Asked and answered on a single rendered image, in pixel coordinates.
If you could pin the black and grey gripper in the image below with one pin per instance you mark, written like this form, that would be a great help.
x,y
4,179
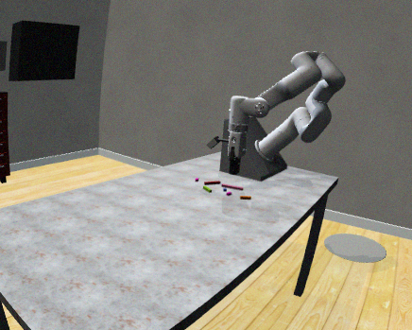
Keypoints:
x,y
237,149

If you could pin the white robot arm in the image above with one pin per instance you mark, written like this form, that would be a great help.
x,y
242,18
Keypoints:
x,y
317,111

